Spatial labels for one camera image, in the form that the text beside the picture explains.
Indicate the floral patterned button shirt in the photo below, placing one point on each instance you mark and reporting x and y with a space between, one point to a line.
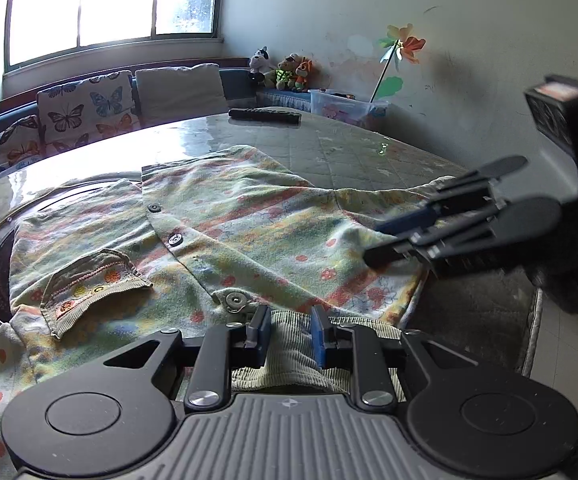
269 220

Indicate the long butterfly print cushion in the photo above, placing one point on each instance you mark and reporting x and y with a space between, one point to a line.
4 152

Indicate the black and white cow plush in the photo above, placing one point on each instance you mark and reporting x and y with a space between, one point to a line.
258 65

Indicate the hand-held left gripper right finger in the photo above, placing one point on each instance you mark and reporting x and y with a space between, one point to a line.
319 341

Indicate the colourful paper pinwheel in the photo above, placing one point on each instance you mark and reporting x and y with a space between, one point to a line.
409 45

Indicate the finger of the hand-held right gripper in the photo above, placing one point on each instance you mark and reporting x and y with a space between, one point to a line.
384 255
405 222

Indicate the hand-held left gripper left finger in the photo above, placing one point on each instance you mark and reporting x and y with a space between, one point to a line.
261 334

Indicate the large butterfly print cushion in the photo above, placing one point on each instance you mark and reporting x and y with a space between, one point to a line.
86 110

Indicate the clear plastic storage box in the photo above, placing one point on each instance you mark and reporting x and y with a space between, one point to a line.
344 107

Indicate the orange fox plush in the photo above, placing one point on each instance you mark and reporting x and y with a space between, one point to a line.
303 75

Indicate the window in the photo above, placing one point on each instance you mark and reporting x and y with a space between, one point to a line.
109 0

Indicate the brown bear plush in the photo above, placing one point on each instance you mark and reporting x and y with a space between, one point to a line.
284 72

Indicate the blue sofa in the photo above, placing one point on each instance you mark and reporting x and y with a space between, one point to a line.
236 85

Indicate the black remote control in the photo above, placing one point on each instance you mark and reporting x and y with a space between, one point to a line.
264 116

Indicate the plain beige cushion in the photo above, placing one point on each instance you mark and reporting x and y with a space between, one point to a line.
179 92

